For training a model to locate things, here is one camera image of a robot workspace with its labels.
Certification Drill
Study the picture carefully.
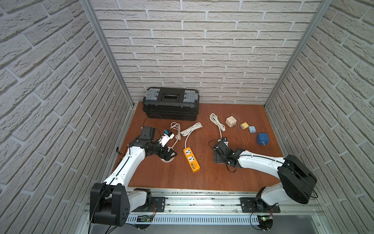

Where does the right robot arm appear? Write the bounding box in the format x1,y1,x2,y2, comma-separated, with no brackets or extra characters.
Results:
212,141,317,212

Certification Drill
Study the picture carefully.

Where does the aluminium rail frame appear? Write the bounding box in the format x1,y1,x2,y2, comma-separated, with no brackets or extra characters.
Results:
76,188,332,234

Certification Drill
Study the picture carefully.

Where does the orange strip white cable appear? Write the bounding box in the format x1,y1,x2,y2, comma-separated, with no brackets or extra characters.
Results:
180,122,204,149

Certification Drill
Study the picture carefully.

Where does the orange power strip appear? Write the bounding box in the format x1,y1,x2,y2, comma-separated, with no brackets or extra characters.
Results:
184,147,200,173

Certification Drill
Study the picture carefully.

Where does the yellow charger plug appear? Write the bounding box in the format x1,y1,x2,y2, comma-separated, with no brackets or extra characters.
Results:
240,122,249,130

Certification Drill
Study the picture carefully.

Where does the light blue charger plug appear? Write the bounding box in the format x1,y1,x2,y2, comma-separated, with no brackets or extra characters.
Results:
249,126,256,133

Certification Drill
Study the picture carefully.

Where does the round pink power socket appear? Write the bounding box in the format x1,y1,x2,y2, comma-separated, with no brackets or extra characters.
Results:
161,147,177,163

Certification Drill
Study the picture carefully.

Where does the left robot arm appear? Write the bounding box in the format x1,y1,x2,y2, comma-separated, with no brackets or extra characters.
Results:
90,127,177,226

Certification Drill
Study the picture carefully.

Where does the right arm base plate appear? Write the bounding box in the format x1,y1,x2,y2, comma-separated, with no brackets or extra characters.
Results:
240,197,281,213

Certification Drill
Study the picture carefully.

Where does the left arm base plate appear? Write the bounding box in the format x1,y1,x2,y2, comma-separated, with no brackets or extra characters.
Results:
132,197,166,213

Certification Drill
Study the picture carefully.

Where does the black plastic toolbox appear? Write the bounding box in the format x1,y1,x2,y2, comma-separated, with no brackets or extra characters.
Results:
142,87,200,121

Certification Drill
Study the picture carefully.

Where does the dark blue adapter plug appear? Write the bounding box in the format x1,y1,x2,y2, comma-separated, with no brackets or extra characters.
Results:
256,133,270,146

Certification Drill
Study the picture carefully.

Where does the round socket white cable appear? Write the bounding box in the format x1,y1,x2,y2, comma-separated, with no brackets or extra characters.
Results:
170,122,182,149

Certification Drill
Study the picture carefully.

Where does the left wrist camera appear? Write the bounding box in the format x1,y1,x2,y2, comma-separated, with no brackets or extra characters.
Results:
158,129,174,147

